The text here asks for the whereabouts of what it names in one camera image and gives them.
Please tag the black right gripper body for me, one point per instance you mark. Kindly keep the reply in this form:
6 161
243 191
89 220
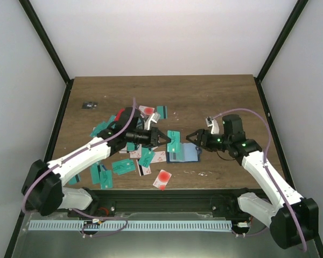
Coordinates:
215 144

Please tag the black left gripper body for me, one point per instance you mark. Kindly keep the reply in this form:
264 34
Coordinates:
142 140

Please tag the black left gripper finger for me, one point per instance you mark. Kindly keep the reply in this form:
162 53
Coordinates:
162 137
163 143

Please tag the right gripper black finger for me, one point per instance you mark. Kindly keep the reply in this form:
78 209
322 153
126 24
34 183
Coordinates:
195 135
194 141

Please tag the blue card holder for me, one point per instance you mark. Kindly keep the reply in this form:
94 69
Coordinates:
189 153

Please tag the teal VIP card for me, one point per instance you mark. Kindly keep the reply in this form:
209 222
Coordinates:
106 180
174 145
123 166

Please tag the white red circle card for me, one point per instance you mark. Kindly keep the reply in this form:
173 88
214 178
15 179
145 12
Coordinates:
162 180

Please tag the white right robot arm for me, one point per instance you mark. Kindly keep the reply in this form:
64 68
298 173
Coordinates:
291 218

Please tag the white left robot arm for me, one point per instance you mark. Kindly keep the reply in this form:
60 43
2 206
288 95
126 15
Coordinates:
44 188

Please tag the teal card black stripe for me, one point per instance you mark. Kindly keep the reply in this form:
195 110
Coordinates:
74 180
162 110

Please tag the white red blotch card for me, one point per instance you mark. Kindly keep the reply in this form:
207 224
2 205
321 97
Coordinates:
146 110

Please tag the light blue slotted strip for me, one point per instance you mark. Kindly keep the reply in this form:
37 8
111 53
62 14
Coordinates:
133 225

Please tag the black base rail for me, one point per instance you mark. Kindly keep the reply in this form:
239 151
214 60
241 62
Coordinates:
217 202

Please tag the black frame post right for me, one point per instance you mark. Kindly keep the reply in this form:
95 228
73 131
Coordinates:
282 37

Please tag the black frame post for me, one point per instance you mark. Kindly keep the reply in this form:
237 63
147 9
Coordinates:
282 37
42 34

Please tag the black frame post left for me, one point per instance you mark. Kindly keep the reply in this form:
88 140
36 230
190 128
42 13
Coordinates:
42 34

